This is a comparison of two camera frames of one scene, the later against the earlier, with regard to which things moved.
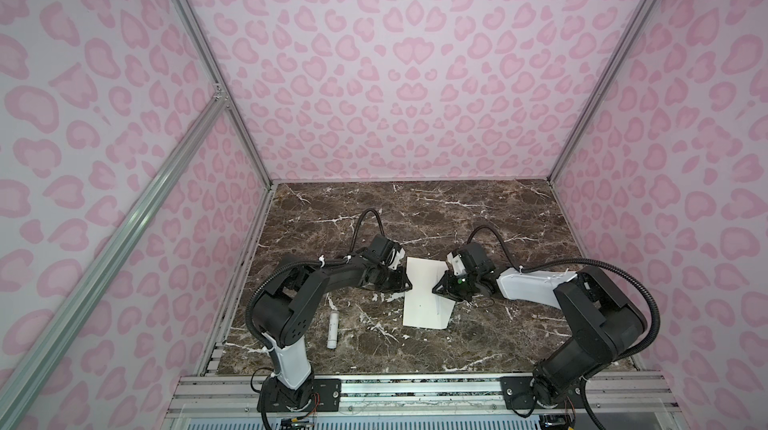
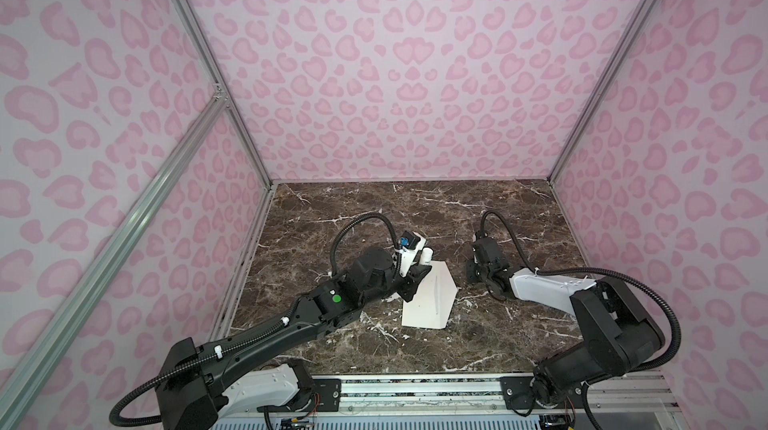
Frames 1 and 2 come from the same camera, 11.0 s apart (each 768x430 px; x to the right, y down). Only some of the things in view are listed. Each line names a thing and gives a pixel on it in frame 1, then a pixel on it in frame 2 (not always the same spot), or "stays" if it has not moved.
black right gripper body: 462,286 to 476,273
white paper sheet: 423,308 stays
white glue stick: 333,330 to 426,256
